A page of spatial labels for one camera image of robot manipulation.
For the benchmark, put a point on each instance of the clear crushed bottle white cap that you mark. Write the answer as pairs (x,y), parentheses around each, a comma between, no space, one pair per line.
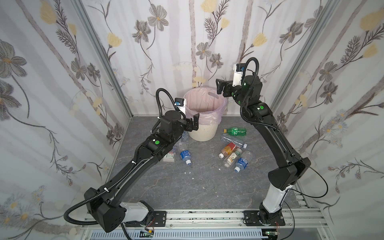
(233,139)

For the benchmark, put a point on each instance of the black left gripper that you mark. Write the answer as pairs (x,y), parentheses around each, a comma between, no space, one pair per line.
(189,124)

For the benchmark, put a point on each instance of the red yellow label tea bottle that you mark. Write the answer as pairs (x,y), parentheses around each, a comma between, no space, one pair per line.
(228,149)

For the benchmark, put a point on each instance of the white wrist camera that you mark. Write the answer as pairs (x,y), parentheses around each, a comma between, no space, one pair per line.
(237,74)
(180,103)

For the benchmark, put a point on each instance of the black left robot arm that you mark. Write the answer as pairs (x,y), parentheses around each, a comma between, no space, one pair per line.
(104,206)

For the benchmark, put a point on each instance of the square clear bottle white cap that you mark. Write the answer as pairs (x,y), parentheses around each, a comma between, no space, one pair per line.
(170,156)

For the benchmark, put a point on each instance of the cream plastic waste bin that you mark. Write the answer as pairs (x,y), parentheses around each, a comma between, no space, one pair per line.
(204,132)

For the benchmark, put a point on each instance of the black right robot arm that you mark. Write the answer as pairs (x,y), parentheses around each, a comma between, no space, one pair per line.
(291,165)

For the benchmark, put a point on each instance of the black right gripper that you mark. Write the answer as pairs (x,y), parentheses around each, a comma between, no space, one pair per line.
(226,88)

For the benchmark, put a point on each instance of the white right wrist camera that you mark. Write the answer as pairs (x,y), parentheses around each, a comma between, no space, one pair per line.
(237,74)

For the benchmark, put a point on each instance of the green bottle yellow cap right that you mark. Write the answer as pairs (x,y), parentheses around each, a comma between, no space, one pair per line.
(235,131)

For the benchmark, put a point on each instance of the pink bin liner bag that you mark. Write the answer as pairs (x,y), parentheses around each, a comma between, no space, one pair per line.
(206,102)

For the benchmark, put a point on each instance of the white slotted cable duct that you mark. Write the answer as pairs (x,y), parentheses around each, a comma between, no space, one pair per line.
(198,234)

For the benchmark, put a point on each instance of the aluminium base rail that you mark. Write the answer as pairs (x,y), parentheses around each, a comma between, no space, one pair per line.
(296,224)

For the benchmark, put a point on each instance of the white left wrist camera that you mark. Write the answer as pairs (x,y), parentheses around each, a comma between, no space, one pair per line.
(180,103)

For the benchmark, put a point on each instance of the clear bottle green white label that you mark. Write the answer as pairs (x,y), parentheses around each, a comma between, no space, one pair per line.
(231,159)

